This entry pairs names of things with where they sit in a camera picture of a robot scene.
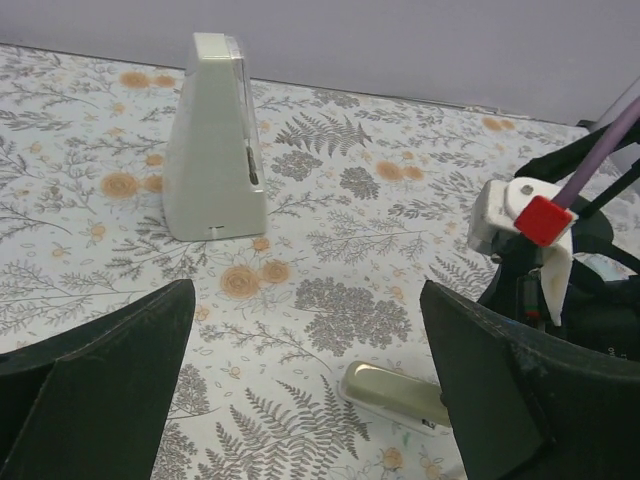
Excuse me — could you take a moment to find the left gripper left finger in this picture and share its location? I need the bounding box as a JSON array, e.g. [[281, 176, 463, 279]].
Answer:
[[1, 279, 195, 479]]

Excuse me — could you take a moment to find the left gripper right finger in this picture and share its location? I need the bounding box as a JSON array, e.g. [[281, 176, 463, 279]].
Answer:
[[420, 281, 639, 479]]

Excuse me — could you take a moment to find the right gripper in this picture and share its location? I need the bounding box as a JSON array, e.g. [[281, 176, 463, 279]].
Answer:
[[478, 197, 639, 361]]

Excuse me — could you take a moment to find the floral patterned table mat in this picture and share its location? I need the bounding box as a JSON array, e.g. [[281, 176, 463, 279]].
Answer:
[[1, 45, 583, 479]]

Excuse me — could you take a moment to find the grey metronome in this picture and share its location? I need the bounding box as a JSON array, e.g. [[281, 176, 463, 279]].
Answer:
[[162, 33, 267, 242]]

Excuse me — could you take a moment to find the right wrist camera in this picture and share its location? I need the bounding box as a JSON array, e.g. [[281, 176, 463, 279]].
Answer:
[[467, 177, 577, 327]]

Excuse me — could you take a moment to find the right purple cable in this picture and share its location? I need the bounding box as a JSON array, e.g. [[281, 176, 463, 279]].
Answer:
[[552, 92, 640, 209]]

